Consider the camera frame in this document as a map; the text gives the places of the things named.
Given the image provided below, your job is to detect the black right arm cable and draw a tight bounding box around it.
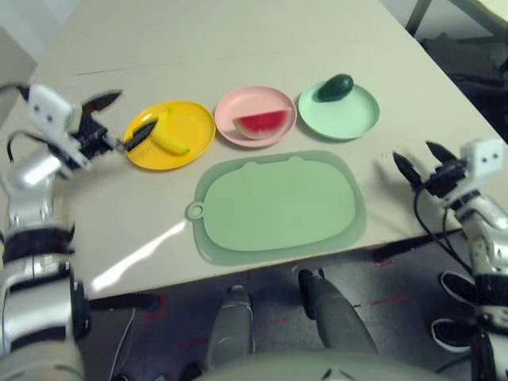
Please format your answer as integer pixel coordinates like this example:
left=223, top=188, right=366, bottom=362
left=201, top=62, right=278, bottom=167
left=414, top=186, right=477, bottom=275

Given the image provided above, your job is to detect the grey left robot leg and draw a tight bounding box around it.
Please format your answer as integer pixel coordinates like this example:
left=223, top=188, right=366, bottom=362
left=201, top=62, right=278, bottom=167
left=206, top=284, right=255, bottom=366

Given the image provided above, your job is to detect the dark green toy avocado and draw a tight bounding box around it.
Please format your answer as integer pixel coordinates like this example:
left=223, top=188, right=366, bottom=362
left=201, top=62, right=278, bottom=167
left=316, top=73, right=355, bottom=102

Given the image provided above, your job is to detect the grey robot leg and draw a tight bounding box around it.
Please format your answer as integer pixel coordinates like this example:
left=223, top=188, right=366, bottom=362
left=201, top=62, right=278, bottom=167
left=297, top=269, right=378, bottom=356
left=206, top=284, right=255, bottom=366

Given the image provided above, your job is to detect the grey robot torso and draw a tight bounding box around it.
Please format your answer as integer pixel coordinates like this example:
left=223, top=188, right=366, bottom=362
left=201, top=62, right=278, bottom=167
left=202, top=348, right=449, bottom=381

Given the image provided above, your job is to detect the beige table with black frame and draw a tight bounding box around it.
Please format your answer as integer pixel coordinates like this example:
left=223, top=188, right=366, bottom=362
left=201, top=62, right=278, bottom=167
left=404, top=0, right=508, bottom=37

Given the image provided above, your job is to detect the green silicone cutting mat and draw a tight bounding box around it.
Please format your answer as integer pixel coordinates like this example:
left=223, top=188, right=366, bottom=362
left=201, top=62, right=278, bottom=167
left=185, top=149, right=367, bottom=266

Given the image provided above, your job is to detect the grey right robot leg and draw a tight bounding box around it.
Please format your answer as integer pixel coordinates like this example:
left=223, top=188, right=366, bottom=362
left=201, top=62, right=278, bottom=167
left=297, top=269, right=378, bottom=356

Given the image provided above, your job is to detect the red toy watermelon slice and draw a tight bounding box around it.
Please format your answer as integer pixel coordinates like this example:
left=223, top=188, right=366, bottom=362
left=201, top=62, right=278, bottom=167
left=232, top=109, right=290, bottom=140

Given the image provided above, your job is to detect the mint green plastic plate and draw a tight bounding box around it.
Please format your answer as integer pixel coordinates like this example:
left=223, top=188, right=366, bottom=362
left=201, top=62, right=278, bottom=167
left=298, top=81, right=381, bottom=140

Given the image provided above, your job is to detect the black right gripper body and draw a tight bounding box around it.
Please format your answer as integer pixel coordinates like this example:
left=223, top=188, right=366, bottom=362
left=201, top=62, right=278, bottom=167
left=420, top=161, right=468, bottom=199

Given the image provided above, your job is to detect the pink plastic plate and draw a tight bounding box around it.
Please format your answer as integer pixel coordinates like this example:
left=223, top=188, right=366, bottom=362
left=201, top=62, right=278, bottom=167
left=214, top=86, right=298, bottom=148

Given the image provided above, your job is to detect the yellow plastic plate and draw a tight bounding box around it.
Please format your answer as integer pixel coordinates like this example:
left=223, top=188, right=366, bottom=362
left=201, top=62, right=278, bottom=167
left=125, top=100, right=217, bottom=171

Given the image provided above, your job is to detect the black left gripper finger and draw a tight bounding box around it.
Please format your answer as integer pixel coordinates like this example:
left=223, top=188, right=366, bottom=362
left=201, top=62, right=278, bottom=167
left=122, top=115, right=159, bottom=152
left=82, top=90, right=123, bottom=114

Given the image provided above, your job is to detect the white floor cable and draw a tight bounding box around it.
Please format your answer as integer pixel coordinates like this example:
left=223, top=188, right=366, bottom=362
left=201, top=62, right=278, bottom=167
left=109, top=309, right=137, bottom=381

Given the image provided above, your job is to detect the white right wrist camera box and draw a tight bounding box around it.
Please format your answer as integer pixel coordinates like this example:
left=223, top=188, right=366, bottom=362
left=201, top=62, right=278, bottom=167
left=444, top=138, right=508, bottom=207

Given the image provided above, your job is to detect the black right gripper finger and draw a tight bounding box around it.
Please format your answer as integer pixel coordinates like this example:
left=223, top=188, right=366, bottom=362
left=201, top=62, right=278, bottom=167
left=426, top=140, right=457, bottom=164
left=393, top=152, right=422, bottom=190

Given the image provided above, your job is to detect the yellow toy banana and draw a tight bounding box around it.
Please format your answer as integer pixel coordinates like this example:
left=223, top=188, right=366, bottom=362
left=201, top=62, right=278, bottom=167
left=142, top=106, right=191, bottom=156

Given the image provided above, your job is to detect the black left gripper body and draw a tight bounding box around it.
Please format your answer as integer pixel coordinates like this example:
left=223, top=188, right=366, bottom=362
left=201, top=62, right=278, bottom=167
left=77, top=113, right=122, bottom=160

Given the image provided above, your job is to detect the black table frame bar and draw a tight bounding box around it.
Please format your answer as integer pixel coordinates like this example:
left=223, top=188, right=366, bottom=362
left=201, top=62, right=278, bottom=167
left=89, top=293, right=162, bottom=312
left=372, top=233, right=465, bottom=260

